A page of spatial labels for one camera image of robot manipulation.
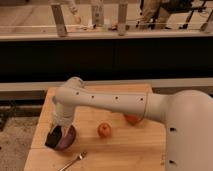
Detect grey metal railing post middle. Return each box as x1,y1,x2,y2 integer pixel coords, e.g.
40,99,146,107
91,3,104,27

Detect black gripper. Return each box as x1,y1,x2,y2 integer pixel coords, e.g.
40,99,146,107
45,126,62,149

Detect grey metal railing post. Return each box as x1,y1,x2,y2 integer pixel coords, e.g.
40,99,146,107
117,1,128,36
51,3,67,37
91,3,104,27

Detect silver metal fork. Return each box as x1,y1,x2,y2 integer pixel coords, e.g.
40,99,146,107
58,151,87,171

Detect person legs in background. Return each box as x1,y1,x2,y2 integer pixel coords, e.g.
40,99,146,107
139,0,171,29

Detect black tripod stand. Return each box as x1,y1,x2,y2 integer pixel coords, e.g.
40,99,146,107
166,0,213,30

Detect red apple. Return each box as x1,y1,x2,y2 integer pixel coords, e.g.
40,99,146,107
97,123,112,138

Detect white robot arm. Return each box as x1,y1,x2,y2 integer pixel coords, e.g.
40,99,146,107
45,77,213,171

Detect purple bowl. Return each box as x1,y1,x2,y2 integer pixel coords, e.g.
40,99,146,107
54,126,76,150

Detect orange tomato-like fruit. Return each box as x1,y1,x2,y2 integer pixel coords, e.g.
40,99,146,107
125,115,142,125

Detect grey metal railing post right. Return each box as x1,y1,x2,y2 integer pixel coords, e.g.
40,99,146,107
117,1,128,36

